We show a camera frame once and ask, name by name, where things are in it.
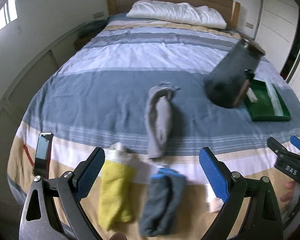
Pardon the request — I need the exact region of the yellow white cloth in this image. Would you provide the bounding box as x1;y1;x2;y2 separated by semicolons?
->
97;142;152;231

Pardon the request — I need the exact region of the dark grey blue-edged cloth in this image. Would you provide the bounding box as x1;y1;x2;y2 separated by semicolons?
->
139;167;187;237

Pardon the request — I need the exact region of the grey fleece cloth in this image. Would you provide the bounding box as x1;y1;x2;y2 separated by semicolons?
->
145;82;178;159

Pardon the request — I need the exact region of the right hand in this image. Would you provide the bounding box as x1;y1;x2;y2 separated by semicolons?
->
280;181;296;202

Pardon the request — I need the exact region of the translucent plastic divider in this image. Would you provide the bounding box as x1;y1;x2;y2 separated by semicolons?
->
265;78;283;116

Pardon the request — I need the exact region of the green tray box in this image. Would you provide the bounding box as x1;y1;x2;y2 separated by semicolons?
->
244;80;291;121

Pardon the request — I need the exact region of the white folded cloth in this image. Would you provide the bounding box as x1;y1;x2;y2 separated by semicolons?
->
205;184;224;213

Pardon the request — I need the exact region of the black smartphone red case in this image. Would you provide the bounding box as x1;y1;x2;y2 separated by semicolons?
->
33;133;53;179

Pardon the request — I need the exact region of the dark grey cylindrical bin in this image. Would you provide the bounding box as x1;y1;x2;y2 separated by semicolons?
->
204;37;266;108

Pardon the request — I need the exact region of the white wardrobe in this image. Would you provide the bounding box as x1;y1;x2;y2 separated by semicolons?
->
256;0;300;100

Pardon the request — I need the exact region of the striped bed duvet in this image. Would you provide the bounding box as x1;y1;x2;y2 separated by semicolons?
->
7;14;300;239

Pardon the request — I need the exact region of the white pillow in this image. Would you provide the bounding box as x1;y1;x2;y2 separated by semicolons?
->
126;0;227;29

